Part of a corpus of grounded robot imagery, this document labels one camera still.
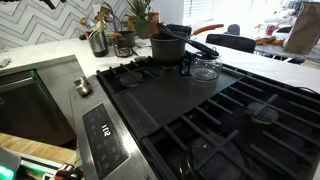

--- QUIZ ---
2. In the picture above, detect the silver utensil tin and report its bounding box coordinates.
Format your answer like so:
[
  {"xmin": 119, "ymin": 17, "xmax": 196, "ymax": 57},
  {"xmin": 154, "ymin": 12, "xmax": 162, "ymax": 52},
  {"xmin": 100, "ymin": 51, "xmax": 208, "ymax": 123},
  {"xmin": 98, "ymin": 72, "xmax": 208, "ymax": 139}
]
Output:
[{"xmin": 87, "ymin": 31, "xmax": 110, "ymax": 58}]

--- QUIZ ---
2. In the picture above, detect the black griddle plate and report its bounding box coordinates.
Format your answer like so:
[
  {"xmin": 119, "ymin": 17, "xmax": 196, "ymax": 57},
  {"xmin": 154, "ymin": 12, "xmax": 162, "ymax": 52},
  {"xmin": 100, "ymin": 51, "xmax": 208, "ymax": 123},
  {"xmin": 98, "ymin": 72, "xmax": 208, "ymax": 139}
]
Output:
[{"xmin": 111, "ymin": 68, "xmax": 246, "ymax": 139}]

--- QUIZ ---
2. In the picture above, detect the black round burner cap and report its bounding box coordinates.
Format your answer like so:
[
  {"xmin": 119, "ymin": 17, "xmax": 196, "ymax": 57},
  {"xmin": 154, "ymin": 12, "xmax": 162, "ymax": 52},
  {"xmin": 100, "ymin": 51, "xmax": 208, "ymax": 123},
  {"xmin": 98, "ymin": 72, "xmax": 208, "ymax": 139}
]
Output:
[
  {"xmin": 247, "ymin": 101, "xmax": 280, "ymax": 125},
  {"xmin": 118, "ymin": 71, "xmax": 145, "ymax": 88},
  {"xmin": 190, "ymin": 133, "xmax": 246, "ymax": 180}
]

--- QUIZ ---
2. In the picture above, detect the glass coffee carafe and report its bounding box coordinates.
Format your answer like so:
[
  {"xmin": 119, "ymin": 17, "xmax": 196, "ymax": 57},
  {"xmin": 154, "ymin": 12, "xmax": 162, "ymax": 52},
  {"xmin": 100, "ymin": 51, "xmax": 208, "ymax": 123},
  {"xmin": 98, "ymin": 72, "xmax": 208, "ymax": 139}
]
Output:
[{"xmin": 181, "ymin": 51, "xmax": 224, "ymax": 82}]

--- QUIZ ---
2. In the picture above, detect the black plastic spoon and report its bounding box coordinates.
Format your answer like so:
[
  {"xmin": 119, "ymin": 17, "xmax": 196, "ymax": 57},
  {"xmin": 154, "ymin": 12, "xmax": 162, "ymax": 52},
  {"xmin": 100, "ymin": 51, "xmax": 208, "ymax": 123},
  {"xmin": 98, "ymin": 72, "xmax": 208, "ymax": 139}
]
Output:
[{"xmin": 155, "ymin": 22, "xmax": 220, "ymax": 57}]

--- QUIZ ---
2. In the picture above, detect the potted green plant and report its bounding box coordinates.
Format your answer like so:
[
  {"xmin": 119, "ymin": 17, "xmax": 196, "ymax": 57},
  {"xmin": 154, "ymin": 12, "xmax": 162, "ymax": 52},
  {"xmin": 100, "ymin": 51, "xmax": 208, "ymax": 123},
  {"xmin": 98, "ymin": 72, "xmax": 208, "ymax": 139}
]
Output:
[{"xmin": 125, "ymin": 0, "xmax": 156, "ymax": 39}]

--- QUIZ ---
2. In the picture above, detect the orange labelled bottle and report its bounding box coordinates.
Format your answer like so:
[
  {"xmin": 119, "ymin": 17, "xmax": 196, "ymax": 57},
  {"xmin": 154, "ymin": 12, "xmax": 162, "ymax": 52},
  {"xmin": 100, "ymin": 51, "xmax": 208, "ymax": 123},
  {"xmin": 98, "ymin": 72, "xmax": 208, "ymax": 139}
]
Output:
[{"xmin": 148, "ymin": 11, "xmax": 161, "ymax": 25}]

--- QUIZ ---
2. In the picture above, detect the black stove control panel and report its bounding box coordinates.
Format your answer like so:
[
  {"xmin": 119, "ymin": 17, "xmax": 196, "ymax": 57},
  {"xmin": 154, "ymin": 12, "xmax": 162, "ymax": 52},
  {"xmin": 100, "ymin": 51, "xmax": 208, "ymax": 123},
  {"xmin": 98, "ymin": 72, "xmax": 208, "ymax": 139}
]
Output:
[{"xmin": 81, "ymin": 102, "xmax": 131, "ymax": 180}]

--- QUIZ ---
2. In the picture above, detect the silver stove knob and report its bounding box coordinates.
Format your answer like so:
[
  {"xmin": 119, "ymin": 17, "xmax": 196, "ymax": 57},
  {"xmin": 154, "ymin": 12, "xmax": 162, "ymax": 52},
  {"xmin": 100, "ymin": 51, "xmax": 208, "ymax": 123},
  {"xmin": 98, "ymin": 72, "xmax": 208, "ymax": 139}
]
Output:
[{"xmin": 73, "ymin": 76, "xmax": 93, "ymax": 98}]

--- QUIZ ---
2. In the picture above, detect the black gas stovetop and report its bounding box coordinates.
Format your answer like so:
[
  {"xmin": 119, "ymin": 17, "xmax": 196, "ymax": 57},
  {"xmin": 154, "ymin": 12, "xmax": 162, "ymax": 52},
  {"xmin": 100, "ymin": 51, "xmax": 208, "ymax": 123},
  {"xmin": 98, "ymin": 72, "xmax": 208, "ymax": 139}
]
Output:
[{"xmin": 68, "ymin": 56, "xmax": 320, "ymax": 180}]

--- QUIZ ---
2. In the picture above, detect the pale plastic serving spoon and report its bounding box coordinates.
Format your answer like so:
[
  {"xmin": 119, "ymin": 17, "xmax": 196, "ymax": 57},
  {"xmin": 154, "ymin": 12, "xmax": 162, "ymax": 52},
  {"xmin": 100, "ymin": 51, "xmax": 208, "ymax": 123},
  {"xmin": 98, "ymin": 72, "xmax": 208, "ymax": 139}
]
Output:
[{"xmin": 89, "ymin": 23, "xmax": 101, "ymax": 38}]

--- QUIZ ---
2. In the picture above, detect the blue chair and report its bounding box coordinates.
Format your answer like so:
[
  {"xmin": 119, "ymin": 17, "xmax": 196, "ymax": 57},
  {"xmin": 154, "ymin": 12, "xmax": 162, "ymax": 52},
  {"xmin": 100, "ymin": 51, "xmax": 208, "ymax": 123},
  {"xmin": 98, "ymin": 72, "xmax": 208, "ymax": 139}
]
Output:
[{"xmin": 226, "ymin": 23, "xmax": 242, "ymax": 36}]

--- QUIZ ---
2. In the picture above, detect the metal ladle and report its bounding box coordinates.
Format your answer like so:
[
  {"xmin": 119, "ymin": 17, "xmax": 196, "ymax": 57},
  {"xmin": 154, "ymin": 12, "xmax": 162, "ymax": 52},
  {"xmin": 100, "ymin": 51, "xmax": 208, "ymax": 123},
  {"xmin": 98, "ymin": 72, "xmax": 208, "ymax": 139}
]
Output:
[{"xmin": 79, "ymin": 16, "xmax": 96, "ymax": 34}]

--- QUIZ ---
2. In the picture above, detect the red black tool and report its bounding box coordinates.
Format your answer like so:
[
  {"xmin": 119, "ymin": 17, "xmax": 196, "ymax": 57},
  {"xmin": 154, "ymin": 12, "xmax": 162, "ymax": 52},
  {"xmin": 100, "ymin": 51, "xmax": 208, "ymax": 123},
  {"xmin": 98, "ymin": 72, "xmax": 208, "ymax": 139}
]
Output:
[{"xmin": 49, "ymin": 163, "xmax": 83, "ymax": 180}]

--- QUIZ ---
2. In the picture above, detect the stainless steel dishwasher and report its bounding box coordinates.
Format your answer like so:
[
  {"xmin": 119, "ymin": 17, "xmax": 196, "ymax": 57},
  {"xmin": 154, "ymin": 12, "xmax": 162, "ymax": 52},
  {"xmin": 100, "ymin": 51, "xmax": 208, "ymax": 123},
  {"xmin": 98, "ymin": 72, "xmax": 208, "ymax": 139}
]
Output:
[{"xmin": 0, "ymin": 54, "xmax": 86, "ymax": 147}]

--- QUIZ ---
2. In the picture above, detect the brown paper bag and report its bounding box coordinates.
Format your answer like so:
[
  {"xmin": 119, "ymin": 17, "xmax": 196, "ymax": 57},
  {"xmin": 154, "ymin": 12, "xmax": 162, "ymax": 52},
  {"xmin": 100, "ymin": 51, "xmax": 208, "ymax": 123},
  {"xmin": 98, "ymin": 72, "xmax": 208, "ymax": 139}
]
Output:
[{"xmin": 283, "ymin": 1, "xmax": 320, "ymax": 55}]

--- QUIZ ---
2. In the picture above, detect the grey box with light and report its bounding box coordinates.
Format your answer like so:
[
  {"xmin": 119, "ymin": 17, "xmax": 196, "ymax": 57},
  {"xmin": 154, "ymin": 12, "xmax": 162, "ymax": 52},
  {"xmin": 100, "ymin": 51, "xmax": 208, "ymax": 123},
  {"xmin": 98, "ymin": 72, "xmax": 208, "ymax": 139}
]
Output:
[{"xmin": 0, "ymin": 146, "xmax": 22, "ymax": 180}]

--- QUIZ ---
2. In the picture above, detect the dark saucepan with orange handle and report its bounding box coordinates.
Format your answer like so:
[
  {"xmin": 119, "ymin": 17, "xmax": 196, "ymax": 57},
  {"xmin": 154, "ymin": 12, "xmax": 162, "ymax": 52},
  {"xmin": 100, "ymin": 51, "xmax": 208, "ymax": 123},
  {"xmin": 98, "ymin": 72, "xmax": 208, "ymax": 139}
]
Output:
[{"xmin": 149, "ymin": 23, "xmax": 225, "ymax": 64}]

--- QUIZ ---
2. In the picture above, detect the black wire trivet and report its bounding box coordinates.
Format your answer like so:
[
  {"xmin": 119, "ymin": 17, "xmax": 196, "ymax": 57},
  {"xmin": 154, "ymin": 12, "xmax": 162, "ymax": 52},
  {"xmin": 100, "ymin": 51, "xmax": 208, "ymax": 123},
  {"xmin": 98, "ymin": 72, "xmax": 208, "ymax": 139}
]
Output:
[{"xmin": 113, "ymin": 44, "xmax": 134, "ymax": 58}]

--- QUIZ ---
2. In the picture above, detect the small pot with orange handle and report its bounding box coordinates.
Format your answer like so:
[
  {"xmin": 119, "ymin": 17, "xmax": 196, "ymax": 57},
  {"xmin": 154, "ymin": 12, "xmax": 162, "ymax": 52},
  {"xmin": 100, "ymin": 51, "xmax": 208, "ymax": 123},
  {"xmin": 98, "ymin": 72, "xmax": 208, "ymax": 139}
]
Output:
[{"xmin": 110, "ymin": 29, "xmax": 137, "ymax": 49}]

